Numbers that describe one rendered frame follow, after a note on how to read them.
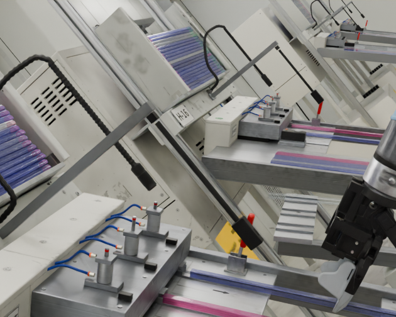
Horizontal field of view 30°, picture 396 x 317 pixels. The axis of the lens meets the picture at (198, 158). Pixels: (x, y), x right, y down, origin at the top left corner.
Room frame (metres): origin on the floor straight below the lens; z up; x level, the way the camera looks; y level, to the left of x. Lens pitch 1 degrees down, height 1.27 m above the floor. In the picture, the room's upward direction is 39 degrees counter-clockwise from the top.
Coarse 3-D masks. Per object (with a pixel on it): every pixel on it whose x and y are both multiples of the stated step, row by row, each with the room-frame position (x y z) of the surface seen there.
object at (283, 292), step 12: (192, 276) 1.21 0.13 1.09; (204, 276) 1.21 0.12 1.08; (216, 276) 1.20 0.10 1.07; (228, 276) 1.21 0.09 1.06; (252, 288) 1.19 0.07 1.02; (264, 288) 1.18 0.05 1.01; (276, 288) 1.18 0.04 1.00; (300, 300) 1.17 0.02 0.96; (312, 300) 1.16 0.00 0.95; (324, 300) 1.16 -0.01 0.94; (336, 300) 1.16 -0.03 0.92; (360, 312) 1.15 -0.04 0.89; (372, 312) 1.14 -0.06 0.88; (384, 312) 1.14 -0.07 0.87
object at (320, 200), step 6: (270, 192) 1.59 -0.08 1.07; (270, 198) 1.59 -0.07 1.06; (276, 198) 1.58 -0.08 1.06; (282, 198) 1.58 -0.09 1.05; (288, 198) 1.58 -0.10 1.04; (294, 198) 1.57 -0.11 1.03; (300, 198) 1.57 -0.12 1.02; (306, 198) 1.57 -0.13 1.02; (312, 198) 1.57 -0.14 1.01; (318, 198) 1.56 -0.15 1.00; (324, 198) 1.57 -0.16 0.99; (330, 198) 1.57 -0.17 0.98; (336, 204) 1.56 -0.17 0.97
